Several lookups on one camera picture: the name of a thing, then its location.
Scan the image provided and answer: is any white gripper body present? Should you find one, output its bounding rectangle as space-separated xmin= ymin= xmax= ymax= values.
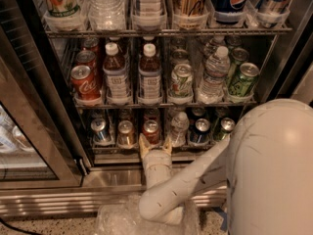
xmin=142 ymin=150 xmax=172 ymax=189

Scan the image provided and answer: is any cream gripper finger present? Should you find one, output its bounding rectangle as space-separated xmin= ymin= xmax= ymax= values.
xmin=162 ymin=136 xmax=172 ymax=155
xmin=139 ymin=133 xmax=151 ymax=156

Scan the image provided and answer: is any red coke can bottom shelf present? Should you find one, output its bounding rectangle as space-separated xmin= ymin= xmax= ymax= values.
xmin=142 ymin=119 xmax=159 ymax=144

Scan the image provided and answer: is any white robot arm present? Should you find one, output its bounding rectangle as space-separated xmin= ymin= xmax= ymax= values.
xmin=139 ymin=99 xmax=313 ymax=235

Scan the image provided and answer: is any clear water bottle bottom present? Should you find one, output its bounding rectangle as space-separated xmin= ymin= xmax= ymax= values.
xmin=169 ymin=112 xmax=189 ymax=147

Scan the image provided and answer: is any clear water bottle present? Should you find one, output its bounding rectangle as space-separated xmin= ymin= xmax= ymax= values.
xmin=88 ymin=0 xmax=126 ymax=31
xmin=169 ymin=112 xmax=189 ymax=147
xmin=197 ymin=46 xmax=230 ymax=104

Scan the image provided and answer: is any brown can bottom shelf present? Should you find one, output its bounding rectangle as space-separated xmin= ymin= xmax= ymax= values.
xmin=117 ymin=120 xmax=135 ymax=146

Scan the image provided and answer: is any blue pepsi can bottom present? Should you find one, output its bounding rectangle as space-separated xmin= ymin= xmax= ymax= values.
xmin=189 ymin=118 xmax=210 ymax=144

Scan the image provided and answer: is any blue can bottom left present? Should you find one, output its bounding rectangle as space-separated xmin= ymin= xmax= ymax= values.
xmin=91 ymin=118 xmax=112 ymax=143

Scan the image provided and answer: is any white 7up can middle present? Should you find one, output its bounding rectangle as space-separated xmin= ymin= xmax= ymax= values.
xmin=169 ymin=64 xmax=193 ymax=98

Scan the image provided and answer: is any green can bottom shelf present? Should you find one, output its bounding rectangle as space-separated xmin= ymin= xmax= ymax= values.
xmin=213 ymin=117 xmax=236 ymax=142

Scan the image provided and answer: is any red coke can middle front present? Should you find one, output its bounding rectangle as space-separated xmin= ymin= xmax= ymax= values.
xmin=70 ymin=65 xmax=101 ymax=100

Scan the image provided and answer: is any green can middle front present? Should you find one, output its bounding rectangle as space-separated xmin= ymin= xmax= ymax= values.
xmin=228 ymin=63 xmax=259 ymax=97

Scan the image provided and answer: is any steel glass fridge door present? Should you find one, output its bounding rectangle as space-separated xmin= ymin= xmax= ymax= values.
xmin=0 ymin=30 xmax=82 ymax=190

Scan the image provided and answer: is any brown tea bottle right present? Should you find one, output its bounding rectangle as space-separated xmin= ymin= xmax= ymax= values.
xmin=138 ymin=43 xmax=161 ymax=104

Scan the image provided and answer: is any brown tea bottle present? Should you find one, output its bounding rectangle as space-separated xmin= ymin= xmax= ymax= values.
xmin=138 ymin=43 xmax=161 ymax=104
xmin=103 ymin=42 xmax=130 ymax=105

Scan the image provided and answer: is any clear plastic bag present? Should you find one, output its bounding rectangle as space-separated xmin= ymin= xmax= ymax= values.
xmin=94 ymin=195 xmax=201 ymax=235

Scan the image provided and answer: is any brown tea bottle left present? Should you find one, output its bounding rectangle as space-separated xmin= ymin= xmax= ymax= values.
xmin=103 ymin=42 xmax=130 ymax=105

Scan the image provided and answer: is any clear water bottle middle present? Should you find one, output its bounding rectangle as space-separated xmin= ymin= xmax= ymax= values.
xmin=197 ymin=46 xmax=230 ymax=104

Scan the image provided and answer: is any blue tape cross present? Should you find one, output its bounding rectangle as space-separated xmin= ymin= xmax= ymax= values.
xmin=213 ymin=208 xmax=227 ymax=232

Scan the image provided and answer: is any clear water bottle top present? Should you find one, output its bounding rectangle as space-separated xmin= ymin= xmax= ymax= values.
xmin=88 ymin=0 xmax=126 ymax=31

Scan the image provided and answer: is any black cable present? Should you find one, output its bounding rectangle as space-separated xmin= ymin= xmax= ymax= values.
xmin=0 ymin=217 xmax=43 ymax=235

